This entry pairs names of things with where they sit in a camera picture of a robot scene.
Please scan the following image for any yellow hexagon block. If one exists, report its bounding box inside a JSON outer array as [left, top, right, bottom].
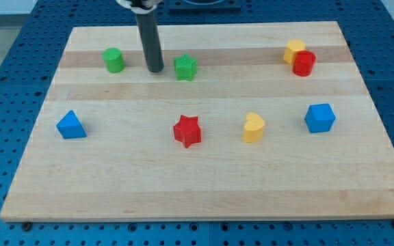
[[283, 39, 306, 64]]

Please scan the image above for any light wooden board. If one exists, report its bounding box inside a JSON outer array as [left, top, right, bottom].
[[0, 21, 394, 222]]

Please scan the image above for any red star block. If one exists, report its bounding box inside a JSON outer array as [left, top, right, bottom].
[[173, 115, 202, 148]]

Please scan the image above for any red cylinder block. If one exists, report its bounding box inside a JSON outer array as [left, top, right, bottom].
[[292, 51, 317, 77]]

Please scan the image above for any yellow heart block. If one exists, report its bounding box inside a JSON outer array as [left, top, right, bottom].
[[242, 112, 265, 143]]

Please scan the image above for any green star block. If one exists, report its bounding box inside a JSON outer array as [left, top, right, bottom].
[[174, 53, 197, 81]]

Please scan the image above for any blue cube block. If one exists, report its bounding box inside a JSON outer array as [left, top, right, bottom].
[[304, 103, 336, 133]]

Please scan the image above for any white rod mount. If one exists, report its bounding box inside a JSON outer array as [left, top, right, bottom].
[[116, 0, 161, 14]]

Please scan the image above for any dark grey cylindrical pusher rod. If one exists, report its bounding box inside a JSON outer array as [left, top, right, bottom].
[[134, 7, 164, 72]]

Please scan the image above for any blue triangle block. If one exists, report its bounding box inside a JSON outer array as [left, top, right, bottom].
[[56, 110, 87, 139]]

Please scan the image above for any green cylinder block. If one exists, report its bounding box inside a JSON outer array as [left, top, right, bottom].
[[102, 47, 125, 73]]

